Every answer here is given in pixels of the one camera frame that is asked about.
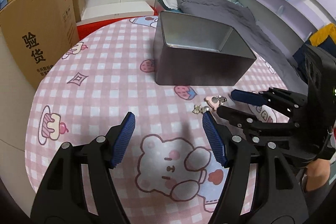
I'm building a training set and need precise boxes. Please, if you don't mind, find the grey bed duvet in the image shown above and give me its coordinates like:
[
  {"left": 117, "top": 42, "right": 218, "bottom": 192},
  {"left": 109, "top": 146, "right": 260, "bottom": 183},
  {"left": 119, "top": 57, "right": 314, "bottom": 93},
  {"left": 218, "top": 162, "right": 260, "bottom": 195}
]
[{"left": 177, "top": 0, "right": 308, "bottom": 95}]

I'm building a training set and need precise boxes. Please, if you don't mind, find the pink checkered tablecloth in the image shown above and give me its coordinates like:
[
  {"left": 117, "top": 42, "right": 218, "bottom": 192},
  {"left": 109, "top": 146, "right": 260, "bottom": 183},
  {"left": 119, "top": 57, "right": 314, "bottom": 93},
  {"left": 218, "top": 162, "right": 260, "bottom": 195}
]
[{"left": 24, "top": 16, "right": 292, "bottom": 224}]

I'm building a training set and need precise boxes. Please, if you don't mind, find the silver earring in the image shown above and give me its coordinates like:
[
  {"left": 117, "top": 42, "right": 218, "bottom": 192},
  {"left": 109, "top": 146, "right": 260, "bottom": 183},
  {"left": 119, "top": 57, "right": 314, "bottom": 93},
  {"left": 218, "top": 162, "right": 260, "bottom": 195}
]
[{"left": 192, "top": 105, "right": 211, "bottom": 115}]

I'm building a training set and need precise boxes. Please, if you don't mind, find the brown cardboard box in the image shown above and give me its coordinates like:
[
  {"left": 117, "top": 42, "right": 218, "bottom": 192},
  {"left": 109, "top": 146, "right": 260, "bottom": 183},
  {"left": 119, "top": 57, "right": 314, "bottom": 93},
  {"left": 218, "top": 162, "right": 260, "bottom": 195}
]
[{"left": 1, "top": 0, "right": 79, "bottom": 88}]

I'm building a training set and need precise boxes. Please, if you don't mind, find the pink bow hair clip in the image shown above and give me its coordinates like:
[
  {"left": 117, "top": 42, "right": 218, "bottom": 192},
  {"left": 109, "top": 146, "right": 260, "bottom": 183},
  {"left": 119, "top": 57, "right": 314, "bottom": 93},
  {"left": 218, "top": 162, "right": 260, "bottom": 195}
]
[{"left": 205, "top": 95, "right": 227, "bottom": 111}]

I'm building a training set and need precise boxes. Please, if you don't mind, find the person's right hand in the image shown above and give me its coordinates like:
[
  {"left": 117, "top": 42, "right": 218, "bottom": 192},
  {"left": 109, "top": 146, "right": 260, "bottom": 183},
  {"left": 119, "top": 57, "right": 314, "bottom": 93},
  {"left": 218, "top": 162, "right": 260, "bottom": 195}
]
[{"left": 304, "top": 159, "right": 330, "bottom": 192}]

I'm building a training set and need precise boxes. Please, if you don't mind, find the yellow blue garment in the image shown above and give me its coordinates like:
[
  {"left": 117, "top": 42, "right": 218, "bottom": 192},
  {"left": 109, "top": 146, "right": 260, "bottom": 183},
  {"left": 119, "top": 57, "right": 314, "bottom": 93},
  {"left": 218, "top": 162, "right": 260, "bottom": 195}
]
[{"left": 292, "top": 23, "right": 336, "bottom": 67}]

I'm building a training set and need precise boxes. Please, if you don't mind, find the white low cabinet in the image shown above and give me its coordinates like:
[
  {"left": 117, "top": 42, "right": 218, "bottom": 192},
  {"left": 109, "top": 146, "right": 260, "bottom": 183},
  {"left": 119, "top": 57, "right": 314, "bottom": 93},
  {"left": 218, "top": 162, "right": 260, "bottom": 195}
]
[{"left": 78, "top": 1, "right": 154, "bottom": 25}]

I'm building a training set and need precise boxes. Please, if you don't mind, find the small cardboard box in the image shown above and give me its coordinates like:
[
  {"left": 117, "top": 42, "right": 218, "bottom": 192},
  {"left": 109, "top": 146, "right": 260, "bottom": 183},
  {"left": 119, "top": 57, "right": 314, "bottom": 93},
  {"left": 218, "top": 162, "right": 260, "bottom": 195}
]
[{"left": 72, "top": 0, "right": 86, "bottom": 22}]

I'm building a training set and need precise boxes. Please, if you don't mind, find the dark metal tin box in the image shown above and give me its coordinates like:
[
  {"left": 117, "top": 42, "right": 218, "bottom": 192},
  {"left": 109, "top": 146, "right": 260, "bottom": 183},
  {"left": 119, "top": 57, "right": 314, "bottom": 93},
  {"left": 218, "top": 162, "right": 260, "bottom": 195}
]
[{"left": 153, "top": 11, "right": 257, "bottom": 86}]

